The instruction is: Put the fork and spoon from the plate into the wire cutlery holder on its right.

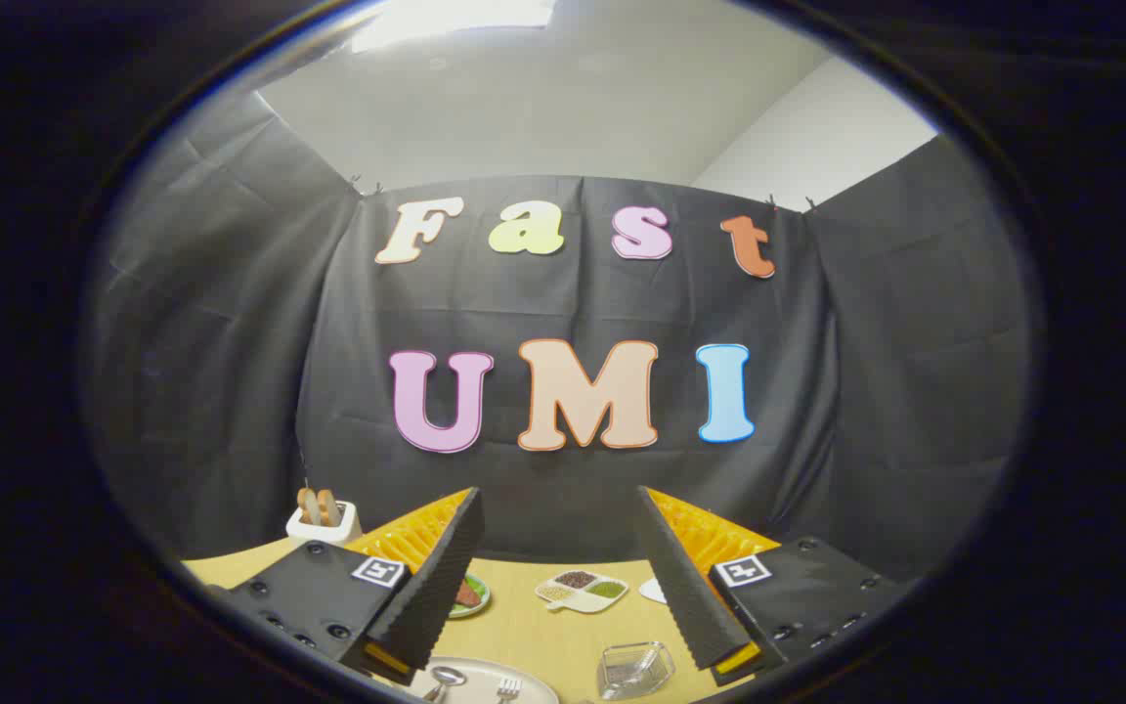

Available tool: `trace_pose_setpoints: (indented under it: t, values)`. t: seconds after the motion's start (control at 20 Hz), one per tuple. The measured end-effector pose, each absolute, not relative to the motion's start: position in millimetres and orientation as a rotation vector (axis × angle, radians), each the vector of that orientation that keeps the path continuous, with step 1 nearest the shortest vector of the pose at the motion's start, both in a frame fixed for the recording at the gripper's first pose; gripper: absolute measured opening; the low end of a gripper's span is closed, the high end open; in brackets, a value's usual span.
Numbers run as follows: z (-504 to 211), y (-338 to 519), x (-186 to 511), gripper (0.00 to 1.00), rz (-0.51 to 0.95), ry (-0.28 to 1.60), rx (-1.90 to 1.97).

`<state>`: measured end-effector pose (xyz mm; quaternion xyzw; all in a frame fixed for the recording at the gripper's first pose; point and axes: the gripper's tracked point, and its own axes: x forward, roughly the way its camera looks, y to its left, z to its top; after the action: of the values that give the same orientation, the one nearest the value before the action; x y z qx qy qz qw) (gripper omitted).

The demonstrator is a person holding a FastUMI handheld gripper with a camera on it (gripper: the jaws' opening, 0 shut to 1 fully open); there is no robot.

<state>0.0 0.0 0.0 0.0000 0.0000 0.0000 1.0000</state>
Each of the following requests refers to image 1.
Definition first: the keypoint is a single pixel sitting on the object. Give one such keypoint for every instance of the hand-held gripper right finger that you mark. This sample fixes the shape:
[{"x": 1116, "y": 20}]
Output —
[{"x": 685, "y": 596}]

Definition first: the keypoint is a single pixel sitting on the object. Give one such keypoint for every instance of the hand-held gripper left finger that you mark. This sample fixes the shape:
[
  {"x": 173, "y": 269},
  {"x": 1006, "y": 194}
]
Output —
[{"x": 436, "y": 587}]

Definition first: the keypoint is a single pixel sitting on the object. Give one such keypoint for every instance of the brown meat piece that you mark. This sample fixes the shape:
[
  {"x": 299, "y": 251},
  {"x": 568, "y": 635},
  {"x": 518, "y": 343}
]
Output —
[{"x": 466, "y": 593}]

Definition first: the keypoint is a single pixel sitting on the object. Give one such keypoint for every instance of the white square coaster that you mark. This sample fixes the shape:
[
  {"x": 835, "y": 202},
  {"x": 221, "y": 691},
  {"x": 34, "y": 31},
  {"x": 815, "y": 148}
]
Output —
[{"x": 654, "y": 591}]

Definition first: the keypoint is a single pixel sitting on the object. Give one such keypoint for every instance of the pale green food plate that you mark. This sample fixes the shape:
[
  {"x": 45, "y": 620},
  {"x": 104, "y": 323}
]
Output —
[{"x": 481, "y": 602}]

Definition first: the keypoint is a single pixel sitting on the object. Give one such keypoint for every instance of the large white plate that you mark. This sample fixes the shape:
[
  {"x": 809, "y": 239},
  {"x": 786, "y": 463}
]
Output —
[{"x": 485, "y": 675}]

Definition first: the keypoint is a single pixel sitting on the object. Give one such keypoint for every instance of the white divided grain dish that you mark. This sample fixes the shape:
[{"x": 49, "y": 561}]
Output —
[{"x": 583, "y": 598}]

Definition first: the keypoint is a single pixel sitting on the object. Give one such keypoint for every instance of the white toaster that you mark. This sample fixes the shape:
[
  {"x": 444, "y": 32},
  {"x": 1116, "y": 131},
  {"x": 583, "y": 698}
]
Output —
[{"x": 328, "y": 533}]

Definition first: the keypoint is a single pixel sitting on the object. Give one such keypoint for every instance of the toast slice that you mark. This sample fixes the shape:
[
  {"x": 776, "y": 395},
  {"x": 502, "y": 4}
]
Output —
[
  {"x": 328, "y": 506},
  {"x": 307, "y": 506}
]

